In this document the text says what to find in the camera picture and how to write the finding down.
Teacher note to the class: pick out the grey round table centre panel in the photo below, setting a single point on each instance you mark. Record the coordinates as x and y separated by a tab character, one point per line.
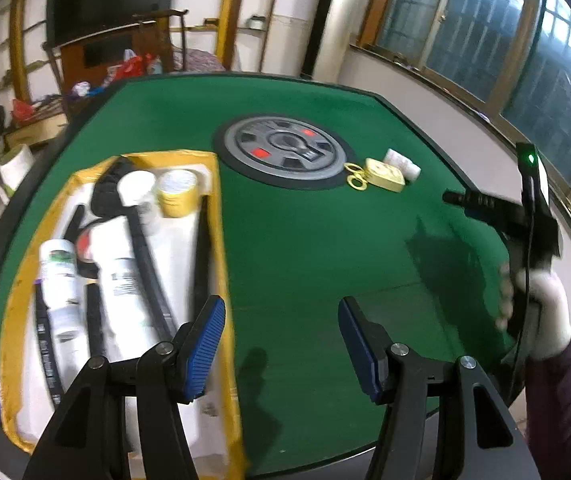
265	160

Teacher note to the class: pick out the standing air conditioner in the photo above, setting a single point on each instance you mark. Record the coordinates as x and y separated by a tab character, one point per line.
340	20

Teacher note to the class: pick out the yellow scissors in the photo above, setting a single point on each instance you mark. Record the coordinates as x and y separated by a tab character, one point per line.
357	176

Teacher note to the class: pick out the yellow tape roll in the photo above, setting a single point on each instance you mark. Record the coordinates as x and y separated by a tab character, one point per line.
178	202

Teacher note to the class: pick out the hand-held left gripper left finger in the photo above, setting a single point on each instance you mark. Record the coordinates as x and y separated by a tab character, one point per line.
205	345

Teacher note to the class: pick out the yellow tape measure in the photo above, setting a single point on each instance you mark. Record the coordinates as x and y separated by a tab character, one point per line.
385	175

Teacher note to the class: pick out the short black bar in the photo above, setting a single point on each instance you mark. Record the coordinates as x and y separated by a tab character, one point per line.
95	320

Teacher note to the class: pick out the black television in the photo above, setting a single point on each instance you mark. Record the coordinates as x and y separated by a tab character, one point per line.
110	0

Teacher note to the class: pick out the wood-framed window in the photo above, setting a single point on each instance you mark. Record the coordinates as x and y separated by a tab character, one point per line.
490	35

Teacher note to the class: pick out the white and green bin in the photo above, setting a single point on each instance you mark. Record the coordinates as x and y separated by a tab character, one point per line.
15	165

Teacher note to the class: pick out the wooden television cabinet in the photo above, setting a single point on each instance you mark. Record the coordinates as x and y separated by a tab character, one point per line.
30	130

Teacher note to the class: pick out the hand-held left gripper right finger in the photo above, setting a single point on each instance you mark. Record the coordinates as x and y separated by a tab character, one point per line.
360	345

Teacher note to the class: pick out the red plastic bag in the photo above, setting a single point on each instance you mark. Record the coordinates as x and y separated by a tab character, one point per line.
131	66
21	110

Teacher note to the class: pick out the green felt mahjong table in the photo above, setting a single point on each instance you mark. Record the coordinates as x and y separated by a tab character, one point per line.
315	260

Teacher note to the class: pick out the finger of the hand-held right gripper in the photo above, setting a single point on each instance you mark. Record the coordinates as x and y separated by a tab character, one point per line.
480	205

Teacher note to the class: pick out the white foam tray yellow-taped edges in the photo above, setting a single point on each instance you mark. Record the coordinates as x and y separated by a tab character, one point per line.
210	440

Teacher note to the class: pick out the person's right hand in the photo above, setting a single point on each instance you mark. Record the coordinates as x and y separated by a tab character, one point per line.
550	310

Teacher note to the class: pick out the white plastic jar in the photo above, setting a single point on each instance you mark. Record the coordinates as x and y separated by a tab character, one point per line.
135	187

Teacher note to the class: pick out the dark wooden chair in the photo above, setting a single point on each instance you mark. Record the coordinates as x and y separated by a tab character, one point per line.
160	14

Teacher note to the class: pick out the person's right forearm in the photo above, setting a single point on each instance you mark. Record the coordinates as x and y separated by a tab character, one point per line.
560	410

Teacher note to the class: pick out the large white labelled bottle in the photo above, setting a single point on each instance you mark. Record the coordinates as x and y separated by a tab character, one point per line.
120	280

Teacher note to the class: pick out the white bottle green label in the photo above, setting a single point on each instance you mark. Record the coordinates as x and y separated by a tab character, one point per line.
60	280

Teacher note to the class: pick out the white packet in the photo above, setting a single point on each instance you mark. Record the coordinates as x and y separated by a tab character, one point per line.
405	165

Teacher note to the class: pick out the purple floral cushion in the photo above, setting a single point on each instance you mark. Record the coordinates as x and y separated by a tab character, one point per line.
200	60

